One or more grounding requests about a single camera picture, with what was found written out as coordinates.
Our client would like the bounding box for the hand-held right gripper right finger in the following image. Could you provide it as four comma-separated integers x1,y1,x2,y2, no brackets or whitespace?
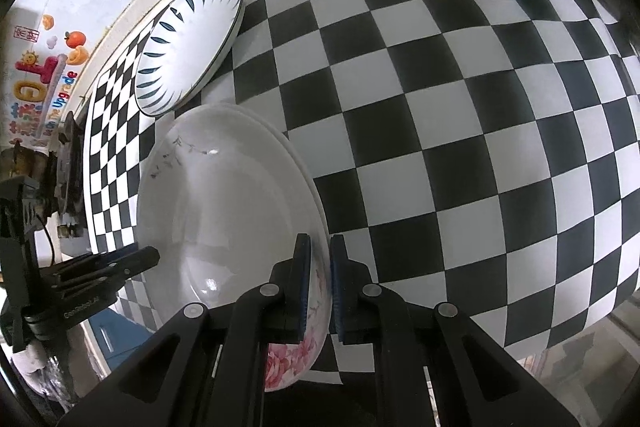
329,234,581,427

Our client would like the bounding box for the black and white checkered cover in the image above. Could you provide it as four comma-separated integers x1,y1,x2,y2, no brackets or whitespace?
82,0,640,388

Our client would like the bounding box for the white plate blue petal pattern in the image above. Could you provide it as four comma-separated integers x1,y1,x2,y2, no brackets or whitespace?
136,103,332,393

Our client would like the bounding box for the plain white plate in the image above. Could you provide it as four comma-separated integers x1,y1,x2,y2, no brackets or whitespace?
200,103,331,248

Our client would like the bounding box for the blue cabinet front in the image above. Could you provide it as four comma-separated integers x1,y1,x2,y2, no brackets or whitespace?
75,302,161,378

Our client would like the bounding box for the white plate with blue dashes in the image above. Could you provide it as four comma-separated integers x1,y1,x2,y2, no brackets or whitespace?
134,0,246,116

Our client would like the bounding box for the colourful wall sticker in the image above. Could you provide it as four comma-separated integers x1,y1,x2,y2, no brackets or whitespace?
7,14,91,148

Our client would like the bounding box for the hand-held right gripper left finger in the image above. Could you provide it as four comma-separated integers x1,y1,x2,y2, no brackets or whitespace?
60,233,313,427

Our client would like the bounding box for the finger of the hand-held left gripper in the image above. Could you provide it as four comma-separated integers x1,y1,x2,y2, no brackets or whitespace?
57,247,161,294
52,249,138,280

